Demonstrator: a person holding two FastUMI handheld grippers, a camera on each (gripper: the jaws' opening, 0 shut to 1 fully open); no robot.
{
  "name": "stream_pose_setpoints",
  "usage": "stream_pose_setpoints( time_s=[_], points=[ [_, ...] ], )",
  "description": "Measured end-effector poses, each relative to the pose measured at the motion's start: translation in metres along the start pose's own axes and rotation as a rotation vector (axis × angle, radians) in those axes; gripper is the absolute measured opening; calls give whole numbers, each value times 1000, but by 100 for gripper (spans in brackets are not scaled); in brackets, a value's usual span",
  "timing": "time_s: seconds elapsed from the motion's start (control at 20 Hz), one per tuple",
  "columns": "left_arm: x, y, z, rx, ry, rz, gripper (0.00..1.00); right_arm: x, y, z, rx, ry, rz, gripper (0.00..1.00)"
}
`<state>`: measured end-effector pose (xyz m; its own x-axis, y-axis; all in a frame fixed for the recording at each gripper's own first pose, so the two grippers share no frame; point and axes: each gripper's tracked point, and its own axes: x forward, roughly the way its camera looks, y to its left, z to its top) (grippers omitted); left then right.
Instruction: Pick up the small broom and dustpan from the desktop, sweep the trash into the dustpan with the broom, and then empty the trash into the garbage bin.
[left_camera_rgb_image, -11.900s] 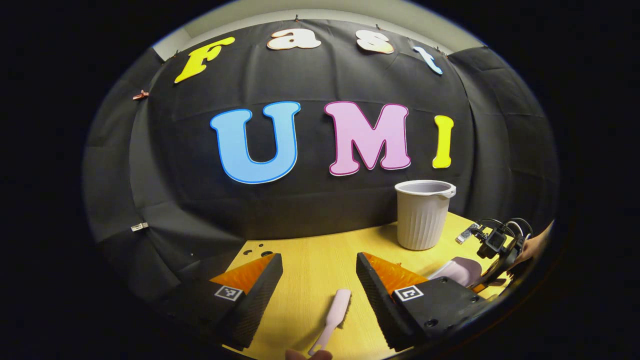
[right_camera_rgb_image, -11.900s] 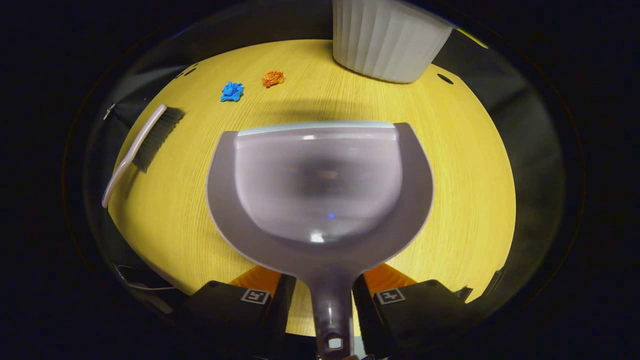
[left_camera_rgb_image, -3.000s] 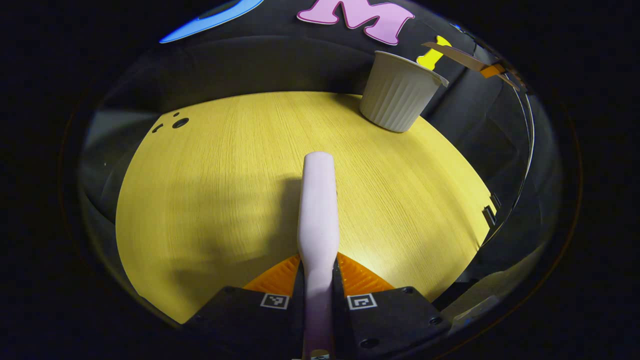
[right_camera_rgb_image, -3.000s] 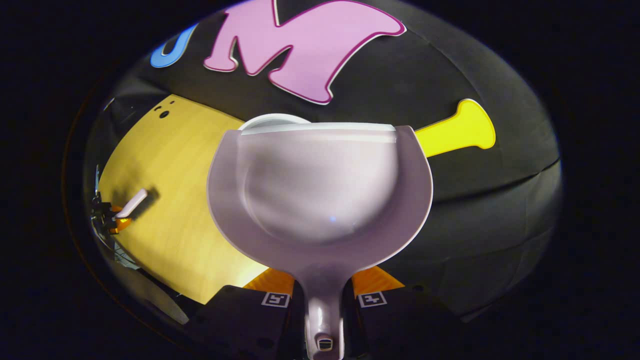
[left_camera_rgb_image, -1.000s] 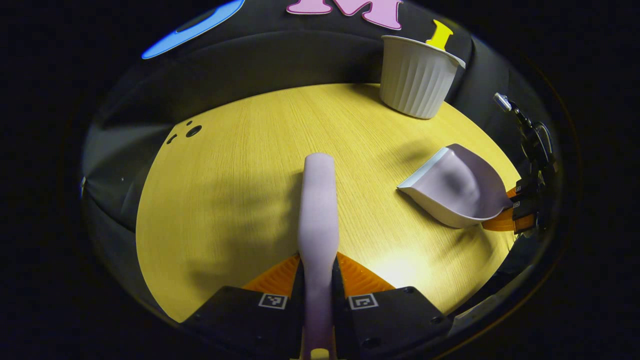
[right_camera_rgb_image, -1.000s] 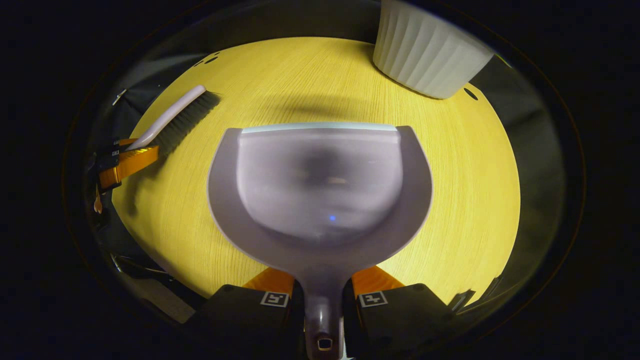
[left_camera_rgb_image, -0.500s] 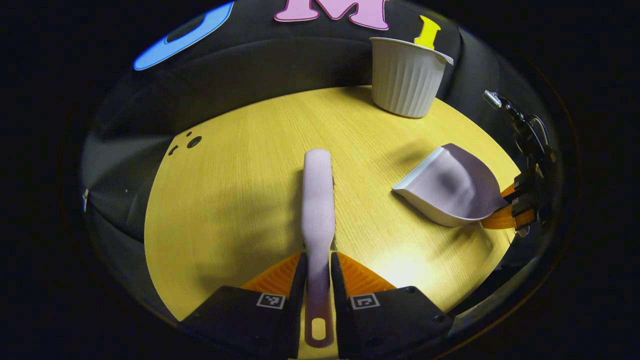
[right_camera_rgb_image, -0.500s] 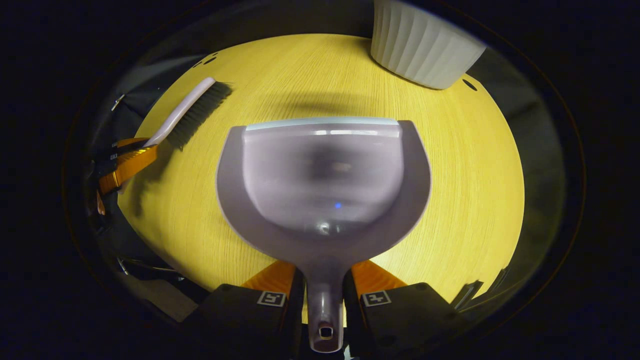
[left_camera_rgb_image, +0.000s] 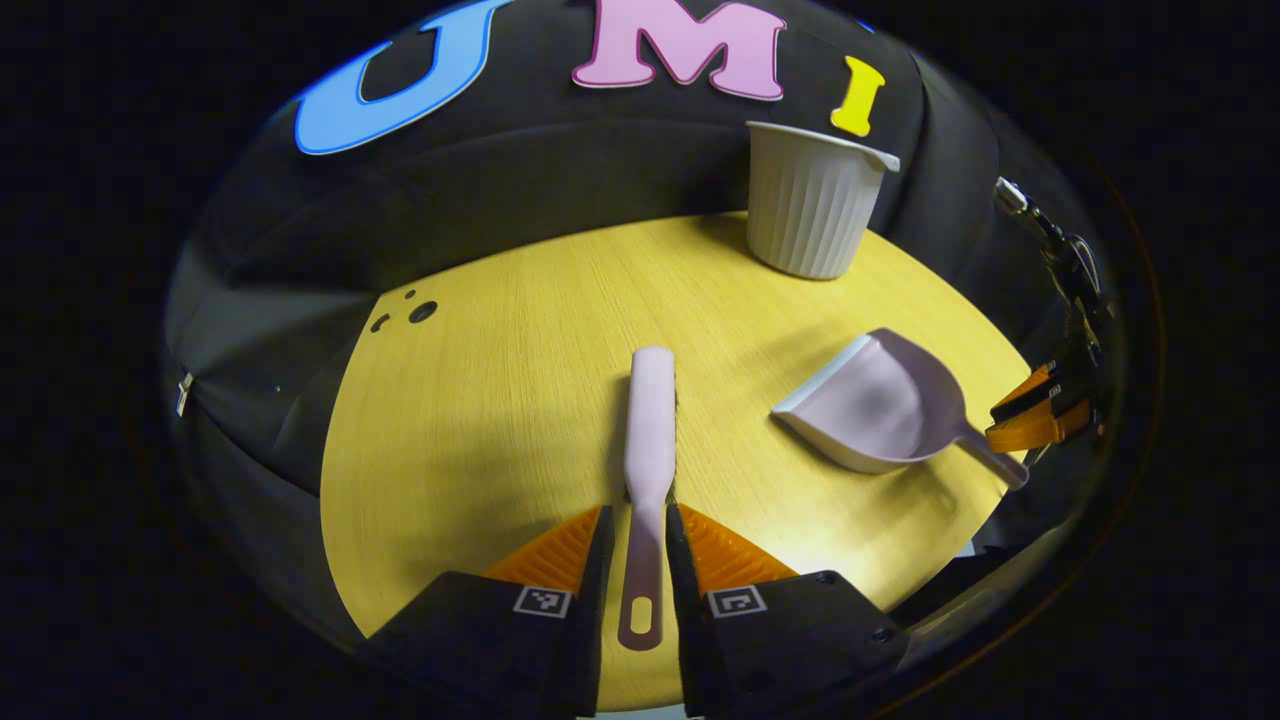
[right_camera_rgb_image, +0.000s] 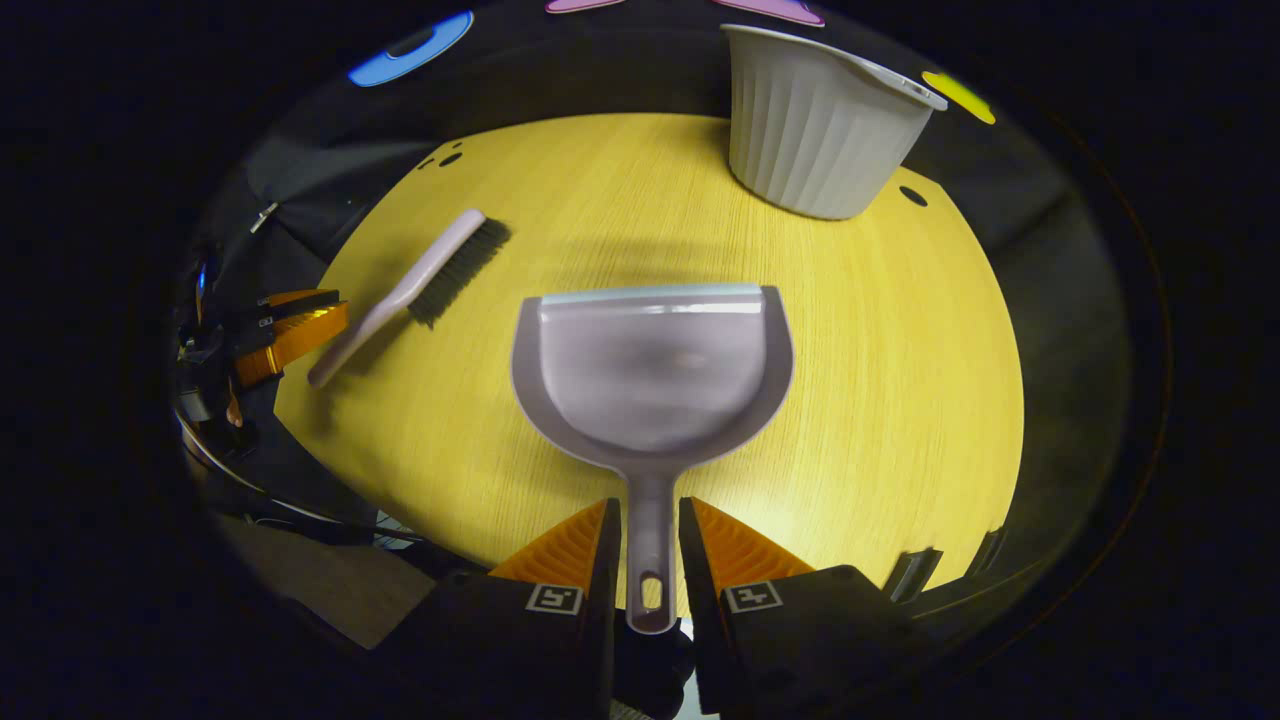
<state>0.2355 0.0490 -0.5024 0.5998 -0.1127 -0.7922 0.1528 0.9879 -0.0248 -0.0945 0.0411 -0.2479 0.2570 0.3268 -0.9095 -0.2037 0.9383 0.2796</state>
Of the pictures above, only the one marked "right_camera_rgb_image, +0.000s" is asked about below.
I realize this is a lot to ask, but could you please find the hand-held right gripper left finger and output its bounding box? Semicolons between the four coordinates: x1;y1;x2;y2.
385;497;624;720

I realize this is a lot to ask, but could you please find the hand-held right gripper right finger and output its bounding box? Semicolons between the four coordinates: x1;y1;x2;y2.
677;496;923;717

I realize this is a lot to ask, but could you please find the pale lilac plastic dustpan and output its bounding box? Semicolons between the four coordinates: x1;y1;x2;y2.
509;284;797;636

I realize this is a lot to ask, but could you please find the white ribbed garbage bin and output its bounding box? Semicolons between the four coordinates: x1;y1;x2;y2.
721;24;949;222

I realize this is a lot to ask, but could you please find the black table edge bracket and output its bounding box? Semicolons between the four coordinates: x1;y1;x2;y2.
884;546;944;603
964;527;1009;579

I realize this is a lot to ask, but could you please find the small pale lilac broom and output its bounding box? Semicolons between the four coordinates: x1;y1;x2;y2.
306;207;514;390

